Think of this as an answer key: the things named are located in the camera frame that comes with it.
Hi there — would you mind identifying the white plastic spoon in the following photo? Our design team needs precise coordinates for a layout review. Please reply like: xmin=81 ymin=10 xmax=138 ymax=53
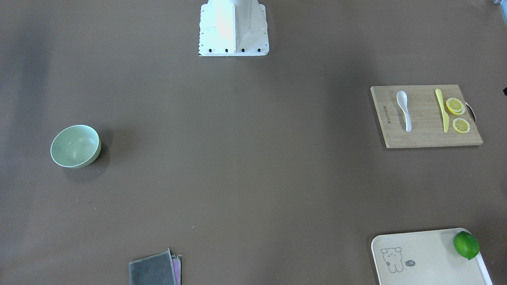
xmin=396 ymin=90 xmax=412 ymax=132

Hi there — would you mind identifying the light green bowl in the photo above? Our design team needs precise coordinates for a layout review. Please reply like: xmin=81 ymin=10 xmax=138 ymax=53
xmin=50 ymin=124 xmax=102 ymax=169

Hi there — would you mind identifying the grey folded cloth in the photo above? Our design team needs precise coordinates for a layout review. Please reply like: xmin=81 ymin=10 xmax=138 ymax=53
xmin=129 ymin=249 xmax=182 ymax=285

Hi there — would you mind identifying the bamboo cutting board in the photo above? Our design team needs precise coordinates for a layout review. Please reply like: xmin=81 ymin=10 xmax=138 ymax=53
xmin=370 ymin=85 xmax=483 ymax=148

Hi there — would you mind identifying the yellow plastic knife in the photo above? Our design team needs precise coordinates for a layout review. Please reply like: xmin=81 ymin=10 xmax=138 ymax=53
xmin=435 ymin=89 xmax=449 ymax=133

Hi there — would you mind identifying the upper lemon slice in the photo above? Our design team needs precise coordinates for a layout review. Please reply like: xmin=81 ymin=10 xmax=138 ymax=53
xmin=446 ymin=97 xmax=466 ymax=115

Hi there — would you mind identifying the lemon slice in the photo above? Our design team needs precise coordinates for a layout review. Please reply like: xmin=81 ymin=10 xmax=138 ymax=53
xmin=452 ymin=118 xmax=471 ymax=134
xmin=446 ymin=97 xmax=466 ymax=115

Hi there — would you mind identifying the lower lemon slice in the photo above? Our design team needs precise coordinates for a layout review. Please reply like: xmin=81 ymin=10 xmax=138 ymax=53
xmin=452 ymin=118 xmax=471 ymax=134

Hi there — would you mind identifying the cream rabbit tray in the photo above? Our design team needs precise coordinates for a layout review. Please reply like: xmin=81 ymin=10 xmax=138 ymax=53
xmin=371 ymin=228 xmax=492 ymax=285

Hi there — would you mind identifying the green lime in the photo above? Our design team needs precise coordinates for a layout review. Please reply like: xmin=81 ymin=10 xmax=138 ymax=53
xmin=453 ymin=231 xmax=480 ymax=260

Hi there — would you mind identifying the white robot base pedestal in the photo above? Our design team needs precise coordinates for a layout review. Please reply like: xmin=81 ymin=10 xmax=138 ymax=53
xmin=198 ymin=0 xmax=270 ymax=57

